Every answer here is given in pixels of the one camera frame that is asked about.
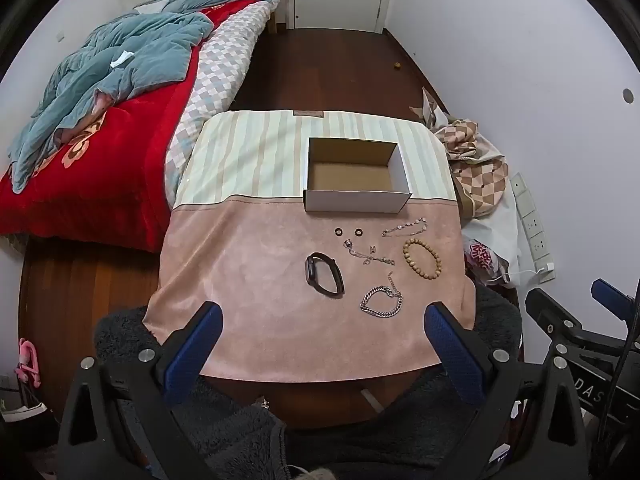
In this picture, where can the white printed plastic bag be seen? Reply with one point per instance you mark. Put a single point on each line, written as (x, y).
(495, 240)

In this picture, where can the white paper scrap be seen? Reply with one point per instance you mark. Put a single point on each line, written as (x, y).
(121, 60)

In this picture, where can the white power strip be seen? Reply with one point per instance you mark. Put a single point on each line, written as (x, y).
(532, 225)

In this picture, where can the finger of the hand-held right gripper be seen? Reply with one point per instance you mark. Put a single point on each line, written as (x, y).
(617, 300)
(565, 320)

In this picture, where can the brown checkered cloth bag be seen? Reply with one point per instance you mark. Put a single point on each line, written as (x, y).
(480, 180)

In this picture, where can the torn cardboard pieces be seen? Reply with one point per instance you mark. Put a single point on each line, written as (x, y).
(430, 107)

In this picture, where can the striped and pink tablecloth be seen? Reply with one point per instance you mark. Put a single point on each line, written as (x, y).
(250, 270)

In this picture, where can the teal quilt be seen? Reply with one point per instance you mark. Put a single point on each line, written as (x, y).
(145, 55)

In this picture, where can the black smart watch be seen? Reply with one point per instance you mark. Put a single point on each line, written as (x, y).
(330, 270)

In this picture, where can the dark grey fleece jacket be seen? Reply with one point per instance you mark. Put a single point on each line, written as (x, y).
(235, 435)

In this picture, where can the white cardboard box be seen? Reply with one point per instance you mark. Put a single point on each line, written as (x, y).
(350, 201)

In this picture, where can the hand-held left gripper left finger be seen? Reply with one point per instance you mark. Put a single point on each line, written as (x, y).
(200, 340)

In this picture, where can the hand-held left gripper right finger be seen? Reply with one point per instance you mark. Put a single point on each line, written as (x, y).
(452, 345)

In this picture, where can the round wall cap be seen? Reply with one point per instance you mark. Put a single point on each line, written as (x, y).
(627, 95)

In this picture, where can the checkered bed sheet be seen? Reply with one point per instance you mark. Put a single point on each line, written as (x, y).
(220, 70)

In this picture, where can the pink toy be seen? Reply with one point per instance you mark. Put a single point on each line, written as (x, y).
(27, 360)

